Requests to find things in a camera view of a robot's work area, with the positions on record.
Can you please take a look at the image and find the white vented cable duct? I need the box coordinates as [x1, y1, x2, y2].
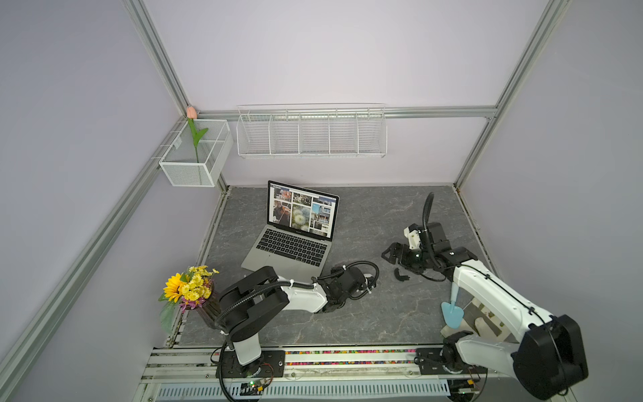
[156, 380, 450, 401]

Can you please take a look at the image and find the yellow flower bouquet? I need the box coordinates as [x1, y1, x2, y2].
[158, 266, 222, 334]

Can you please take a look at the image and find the black mouse battery cover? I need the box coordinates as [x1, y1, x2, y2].
[394, 268, 410, 281]

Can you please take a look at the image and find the silver laptop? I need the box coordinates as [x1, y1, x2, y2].
[241, 180, 340, 282]

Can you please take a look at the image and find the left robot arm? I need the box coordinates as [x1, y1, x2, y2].
[212, 261, 380, 368]

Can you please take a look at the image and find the light blue garden trowel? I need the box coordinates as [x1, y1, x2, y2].
[440, 282, 464, 329]

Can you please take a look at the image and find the white mesh wall basket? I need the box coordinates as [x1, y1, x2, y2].
[159, 119, 234, 188]

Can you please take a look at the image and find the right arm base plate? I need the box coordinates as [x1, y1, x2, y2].
[414, 344, 487, 375]

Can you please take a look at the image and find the pink artificial tulip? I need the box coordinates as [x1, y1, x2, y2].
[186, 106, 209, 163]

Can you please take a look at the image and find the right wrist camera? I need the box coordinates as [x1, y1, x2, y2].
[404, 224, 421, 251]

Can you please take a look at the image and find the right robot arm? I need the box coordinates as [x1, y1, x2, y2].
[382, 194, 589, 400]

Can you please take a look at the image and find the white wire wall shelf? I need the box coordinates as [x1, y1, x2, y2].
[236, 103, 388, 158]

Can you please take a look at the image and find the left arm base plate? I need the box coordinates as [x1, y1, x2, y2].
[217, 349, 286, 380]

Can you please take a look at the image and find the beige work glove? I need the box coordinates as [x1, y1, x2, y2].
[440, 298, 517, 343]

